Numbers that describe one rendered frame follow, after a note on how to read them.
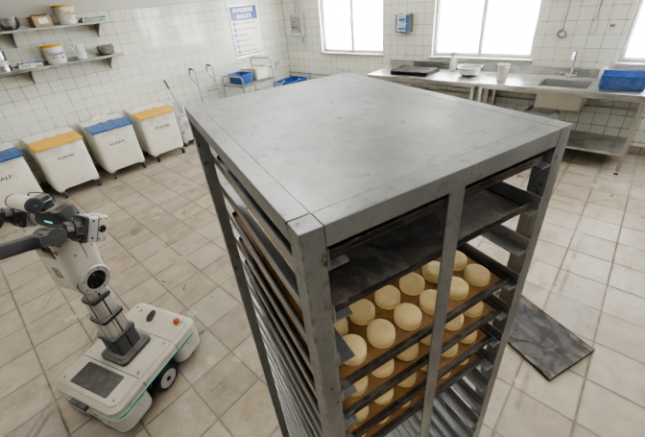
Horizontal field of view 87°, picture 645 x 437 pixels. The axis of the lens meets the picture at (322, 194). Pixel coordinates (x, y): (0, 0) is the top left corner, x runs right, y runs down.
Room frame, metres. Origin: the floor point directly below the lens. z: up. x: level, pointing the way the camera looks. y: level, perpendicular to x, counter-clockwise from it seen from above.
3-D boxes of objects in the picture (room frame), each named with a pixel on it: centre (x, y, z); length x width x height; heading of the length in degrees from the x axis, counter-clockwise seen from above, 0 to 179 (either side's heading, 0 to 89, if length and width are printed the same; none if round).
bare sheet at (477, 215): (0.66, -0.05, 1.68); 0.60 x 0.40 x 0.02; 27
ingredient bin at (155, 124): (5.26, 2.51, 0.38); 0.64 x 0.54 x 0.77; 43
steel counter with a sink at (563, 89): (4.61, -2.36, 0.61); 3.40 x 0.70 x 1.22; 46
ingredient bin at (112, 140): (4.79, 2.97, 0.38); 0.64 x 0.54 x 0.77; 45
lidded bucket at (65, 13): (5.03, 3.02, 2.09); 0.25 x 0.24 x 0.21; 46
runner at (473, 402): (0.76, -0.22, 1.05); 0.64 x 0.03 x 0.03; 27
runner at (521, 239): (0.76, -0.22, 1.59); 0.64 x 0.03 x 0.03; 27
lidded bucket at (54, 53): (4.82, 3.24, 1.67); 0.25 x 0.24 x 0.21; 136
